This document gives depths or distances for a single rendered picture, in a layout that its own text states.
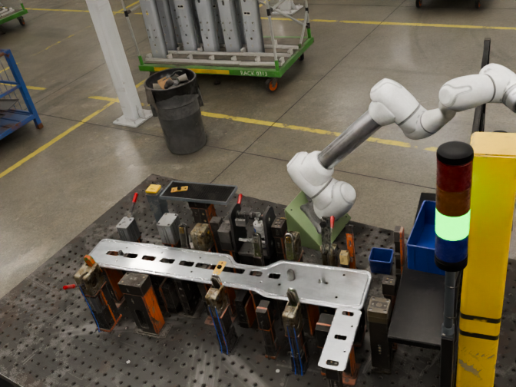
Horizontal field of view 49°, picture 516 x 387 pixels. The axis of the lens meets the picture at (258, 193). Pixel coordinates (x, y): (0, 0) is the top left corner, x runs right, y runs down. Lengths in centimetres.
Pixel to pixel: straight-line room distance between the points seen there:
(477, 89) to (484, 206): 77
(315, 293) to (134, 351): 92
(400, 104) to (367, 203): 202
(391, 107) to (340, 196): 55
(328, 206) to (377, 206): 157
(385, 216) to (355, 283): 198
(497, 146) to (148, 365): 189
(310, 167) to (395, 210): 167
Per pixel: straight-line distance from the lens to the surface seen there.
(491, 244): 143
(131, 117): 645
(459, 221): 122
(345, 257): 243
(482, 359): 173
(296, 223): 297
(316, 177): 283
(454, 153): 114
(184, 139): 544
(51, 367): 291
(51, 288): 333
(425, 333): 218
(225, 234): 265
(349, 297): 234
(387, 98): 255
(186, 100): 526
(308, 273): 246
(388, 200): 450
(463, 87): 204
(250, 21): 662
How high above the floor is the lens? 268
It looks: 34 degrees down
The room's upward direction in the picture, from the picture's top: 11 degrees counter-clockwise
